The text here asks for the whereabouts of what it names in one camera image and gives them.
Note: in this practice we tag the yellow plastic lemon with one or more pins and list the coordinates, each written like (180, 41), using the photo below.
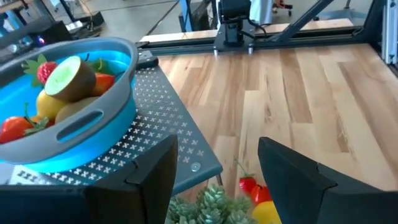
(265, 213)
(48, 104)

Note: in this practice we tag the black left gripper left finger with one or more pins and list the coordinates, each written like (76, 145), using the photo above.
(109, 202)

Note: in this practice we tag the green cut kiwi half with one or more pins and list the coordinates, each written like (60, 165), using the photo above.
(70, 79)

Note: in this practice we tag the small orange fruit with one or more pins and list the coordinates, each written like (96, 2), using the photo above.
(102, 84)
(14, 129)

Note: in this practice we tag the grey perforated metal shelf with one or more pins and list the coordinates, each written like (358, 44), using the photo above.
(161, 118)

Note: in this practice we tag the blue collapsible colander bowl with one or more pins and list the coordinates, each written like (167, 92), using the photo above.
(93, 146)

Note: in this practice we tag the red plastic strawberry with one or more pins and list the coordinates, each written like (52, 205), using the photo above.
(247, 183)
(46, 71)

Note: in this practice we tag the silver aluminium bracket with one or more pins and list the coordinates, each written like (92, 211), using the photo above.
(390, 31)

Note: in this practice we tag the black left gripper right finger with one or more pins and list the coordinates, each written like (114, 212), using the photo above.
(326, 202)

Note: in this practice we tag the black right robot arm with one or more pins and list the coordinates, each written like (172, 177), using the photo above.
(233, 21)

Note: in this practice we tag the whole brown kiwi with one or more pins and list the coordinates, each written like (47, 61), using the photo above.
(77, 107)

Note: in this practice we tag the small red plastic fruit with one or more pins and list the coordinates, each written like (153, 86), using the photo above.
(260, 194)

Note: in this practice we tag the green artificial succulent plant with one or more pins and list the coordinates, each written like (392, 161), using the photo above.
(214, 205)

